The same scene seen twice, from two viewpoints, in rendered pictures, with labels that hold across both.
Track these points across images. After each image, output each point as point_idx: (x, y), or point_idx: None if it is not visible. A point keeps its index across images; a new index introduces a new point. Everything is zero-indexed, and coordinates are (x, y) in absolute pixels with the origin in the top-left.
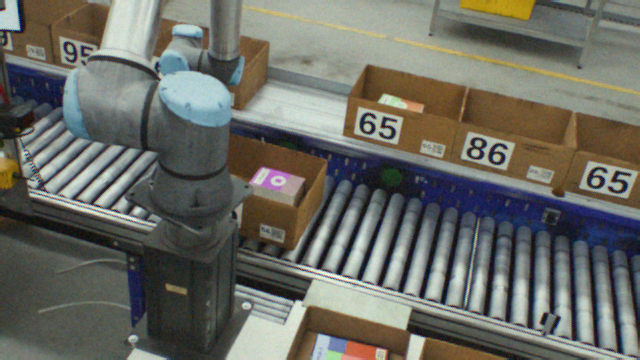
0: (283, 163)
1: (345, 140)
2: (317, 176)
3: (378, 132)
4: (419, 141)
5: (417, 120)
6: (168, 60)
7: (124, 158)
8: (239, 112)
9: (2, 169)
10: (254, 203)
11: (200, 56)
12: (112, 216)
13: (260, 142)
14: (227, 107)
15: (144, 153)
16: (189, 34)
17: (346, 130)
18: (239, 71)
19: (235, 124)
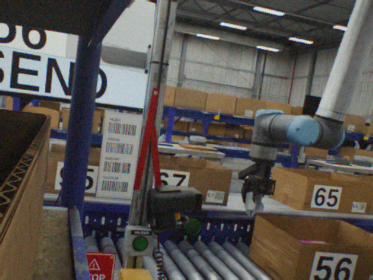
0: (306, 232)
1: (309, 212)
2: (360, 228)
3: (326, 202)
4: (350, 203)
5: (350, 187)
6: (307, 123)
7: (172, 262)
8: (230, 207)
9: (147, 279)
10: (367, 254)
11: (318, 122)
12: None
13: (289, 216)
14: None
15: (180, 255)
16: (282, 112)
17: (304, 205)
18: (344, 133)
19: (234, 216)
